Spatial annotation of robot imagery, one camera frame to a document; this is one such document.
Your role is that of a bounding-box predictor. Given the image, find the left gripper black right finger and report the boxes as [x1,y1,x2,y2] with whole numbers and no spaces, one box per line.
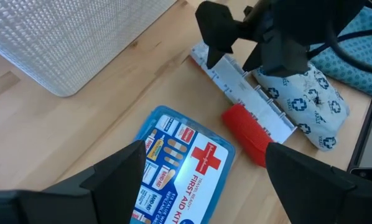
[264,142,372,224]

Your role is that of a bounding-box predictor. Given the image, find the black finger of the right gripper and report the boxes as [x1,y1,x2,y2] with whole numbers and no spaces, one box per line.
[242,30,310,79]
[195,0,246,70]

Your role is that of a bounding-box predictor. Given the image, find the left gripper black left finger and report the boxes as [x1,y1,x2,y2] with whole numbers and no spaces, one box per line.
[0,139,147,224]

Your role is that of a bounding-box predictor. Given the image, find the white perforated plastic basket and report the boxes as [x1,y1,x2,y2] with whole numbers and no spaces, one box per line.
[0,0,178,98]

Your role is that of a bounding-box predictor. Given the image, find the white gauze pack blue crosses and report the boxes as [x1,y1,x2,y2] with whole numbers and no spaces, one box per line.
[252,61,351,152]

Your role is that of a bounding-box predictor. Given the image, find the teal patterned cloth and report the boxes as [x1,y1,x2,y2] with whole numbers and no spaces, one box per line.
[308,5,372,103]

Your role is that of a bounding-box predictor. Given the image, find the red bandage roll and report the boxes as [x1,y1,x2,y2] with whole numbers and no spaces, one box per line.
[221,103,276,169]

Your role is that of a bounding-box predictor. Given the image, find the blue first aid kit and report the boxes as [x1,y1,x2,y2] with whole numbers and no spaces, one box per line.
[129,105,237,224]

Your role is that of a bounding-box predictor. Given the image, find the small black camera device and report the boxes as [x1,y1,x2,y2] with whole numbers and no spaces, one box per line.
[348,167,372,185]

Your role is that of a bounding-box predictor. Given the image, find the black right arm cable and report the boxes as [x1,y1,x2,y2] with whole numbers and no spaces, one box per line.
[307,18,372,76]

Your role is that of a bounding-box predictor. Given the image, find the black metal rig frame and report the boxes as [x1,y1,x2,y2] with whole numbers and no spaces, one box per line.
[346,95,372,172]

